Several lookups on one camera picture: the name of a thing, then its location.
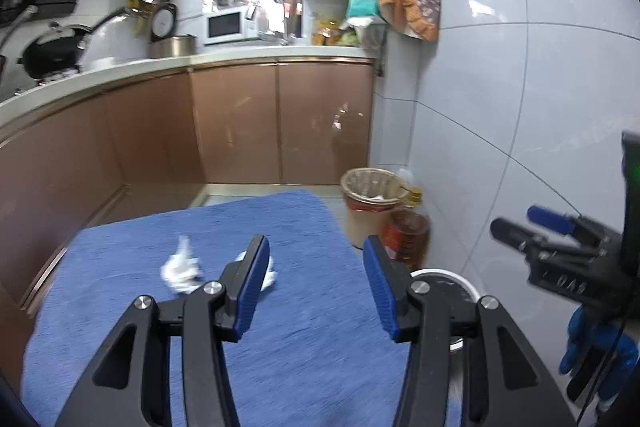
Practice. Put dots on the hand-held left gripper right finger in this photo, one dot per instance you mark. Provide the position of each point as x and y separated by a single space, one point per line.
380 287

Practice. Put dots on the white bin with black liner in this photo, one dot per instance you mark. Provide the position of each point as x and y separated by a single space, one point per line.
450 279

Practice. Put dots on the white kitchen countertop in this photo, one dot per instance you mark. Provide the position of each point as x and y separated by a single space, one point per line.
250 53

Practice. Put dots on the blue terry towel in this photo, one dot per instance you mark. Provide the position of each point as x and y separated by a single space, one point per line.
310 332

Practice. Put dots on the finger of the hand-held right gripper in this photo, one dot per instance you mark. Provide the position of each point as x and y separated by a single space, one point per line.
512 232
550 218

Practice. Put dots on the yellow jars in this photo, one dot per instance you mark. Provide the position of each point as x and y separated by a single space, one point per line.
325 34

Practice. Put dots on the white microwave oven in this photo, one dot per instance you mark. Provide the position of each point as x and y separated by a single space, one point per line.
225 26

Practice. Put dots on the beige bin with clear liner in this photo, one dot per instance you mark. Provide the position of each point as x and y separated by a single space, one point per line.
357 222

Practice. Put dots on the stainless steel pot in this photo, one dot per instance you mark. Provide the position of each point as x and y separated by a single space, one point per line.
172 47

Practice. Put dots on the person's right hand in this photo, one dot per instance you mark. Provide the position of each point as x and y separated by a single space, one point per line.
615 337

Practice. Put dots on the black wok with lid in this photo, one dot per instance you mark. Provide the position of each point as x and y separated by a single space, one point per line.
50 52

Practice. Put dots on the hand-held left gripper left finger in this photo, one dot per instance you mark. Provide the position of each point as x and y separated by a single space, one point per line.
252 282

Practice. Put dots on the cooking oil bottle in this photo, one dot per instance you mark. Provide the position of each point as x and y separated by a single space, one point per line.
407 232

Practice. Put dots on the white tissue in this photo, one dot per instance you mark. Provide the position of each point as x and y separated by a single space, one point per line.
177 272
270 279

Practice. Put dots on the brown kitchen cabinet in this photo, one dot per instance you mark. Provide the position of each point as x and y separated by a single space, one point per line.
240 122

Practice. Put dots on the white plastic bag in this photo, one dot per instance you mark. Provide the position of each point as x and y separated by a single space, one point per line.
365 24

